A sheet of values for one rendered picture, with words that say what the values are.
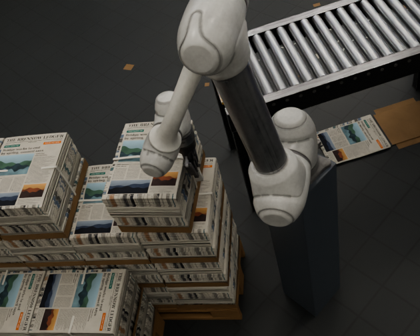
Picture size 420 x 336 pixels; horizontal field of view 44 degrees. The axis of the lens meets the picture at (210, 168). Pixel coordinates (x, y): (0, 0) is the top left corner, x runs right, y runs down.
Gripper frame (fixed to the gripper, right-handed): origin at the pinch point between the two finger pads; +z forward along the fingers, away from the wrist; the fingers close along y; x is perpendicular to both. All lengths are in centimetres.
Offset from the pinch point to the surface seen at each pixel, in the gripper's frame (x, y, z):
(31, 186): -62, 9, -11
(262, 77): 21, -68, 16
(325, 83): 50, -60, 17
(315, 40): 47, -92, 16
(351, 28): 65, -98, 17
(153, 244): -21.2, 17.9, 19.9
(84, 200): -52, 0, 12
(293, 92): 35, -56, 16
